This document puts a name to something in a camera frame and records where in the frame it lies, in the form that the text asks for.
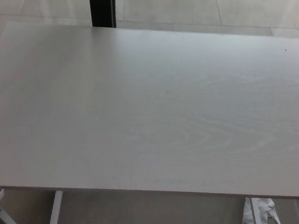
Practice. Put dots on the crumpled white paper scrap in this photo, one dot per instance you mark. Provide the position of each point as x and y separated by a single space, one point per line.
248 215

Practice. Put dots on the black vertical post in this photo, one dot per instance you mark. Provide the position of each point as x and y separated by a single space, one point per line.
101 3

